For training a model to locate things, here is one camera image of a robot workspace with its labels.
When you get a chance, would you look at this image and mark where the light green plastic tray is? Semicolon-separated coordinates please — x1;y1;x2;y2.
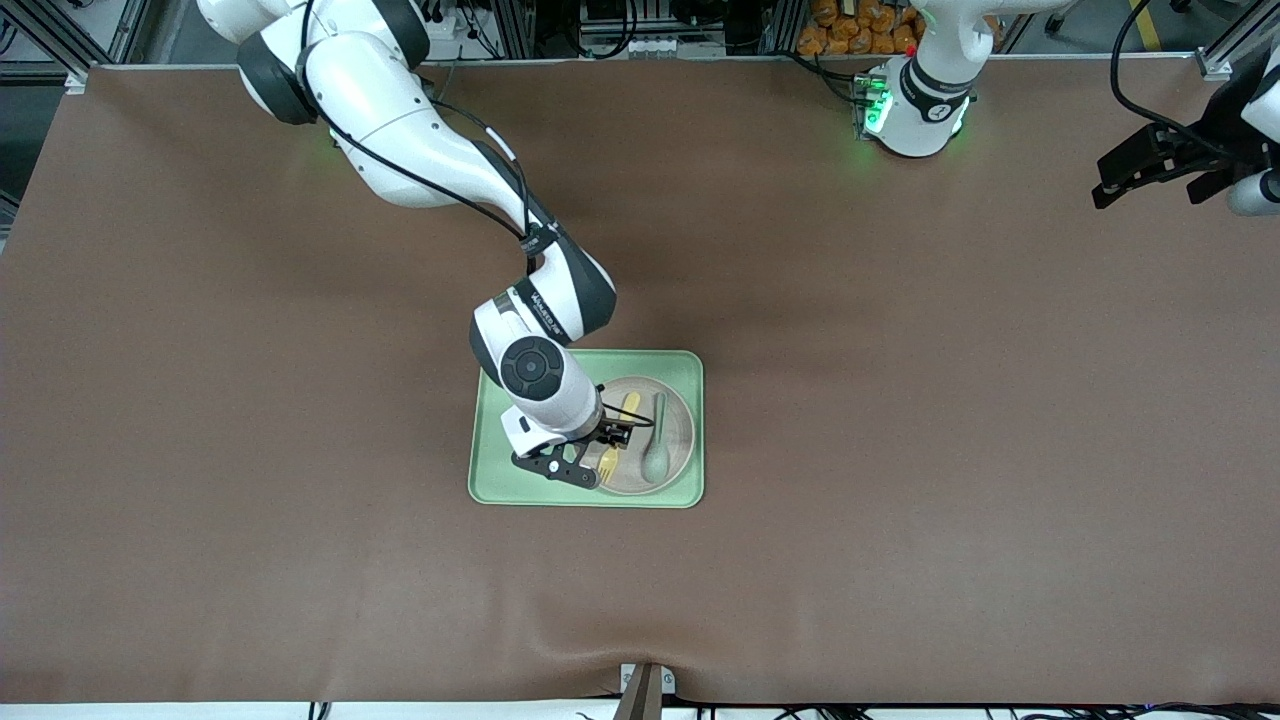
468;348;706;509

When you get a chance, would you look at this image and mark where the yellow plastic fork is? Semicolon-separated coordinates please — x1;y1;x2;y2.
597;391;642;483

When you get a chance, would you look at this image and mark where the orange snack packets pile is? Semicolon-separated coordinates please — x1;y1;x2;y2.
797;0;926;57

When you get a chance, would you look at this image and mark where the sage green plastic spoon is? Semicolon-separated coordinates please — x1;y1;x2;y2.
641;391;673;484

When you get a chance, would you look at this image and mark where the grey clamp with brown post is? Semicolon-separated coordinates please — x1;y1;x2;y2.
618;662;678;720

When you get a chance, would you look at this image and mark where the round beige plate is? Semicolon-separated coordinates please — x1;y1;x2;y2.
575;375;696;498

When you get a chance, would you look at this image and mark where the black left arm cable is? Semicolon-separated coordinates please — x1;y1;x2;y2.
1111;0;1247;161

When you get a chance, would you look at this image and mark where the aluminium frame strut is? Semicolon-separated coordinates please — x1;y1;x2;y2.
0;0;151;79
1195;0;1280;81

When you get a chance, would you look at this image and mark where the brown table mat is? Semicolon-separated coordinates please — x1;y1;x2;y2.
0;55;1280;706

